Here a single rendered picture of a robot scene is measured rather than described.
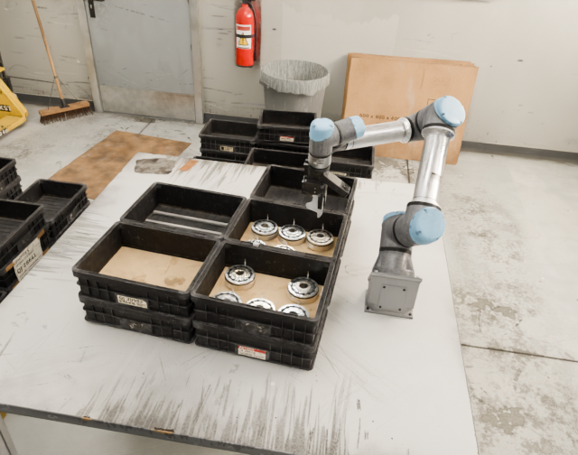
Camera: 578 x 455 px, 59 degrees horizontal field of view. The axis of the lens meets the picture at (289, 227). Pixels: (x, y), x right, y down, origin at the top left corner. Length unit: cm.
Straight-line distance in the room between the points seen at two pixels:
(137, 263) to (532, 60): 373
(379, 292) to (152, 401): 82
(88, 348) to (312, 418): 75
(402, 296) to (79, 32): 413
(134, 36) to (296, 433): 406
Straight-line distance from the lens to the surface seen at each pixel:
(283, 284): 176
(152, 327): 176
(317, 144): 164
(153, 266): 186
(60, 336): 187
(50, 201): 323
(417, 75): 449
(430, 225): 172
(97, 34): 514
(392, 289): 181
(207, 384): 164
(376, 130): 188
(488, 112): 486
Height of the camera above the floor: 198
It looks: 35 degrees down
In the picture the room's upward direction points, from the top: 3 degrees clockwise
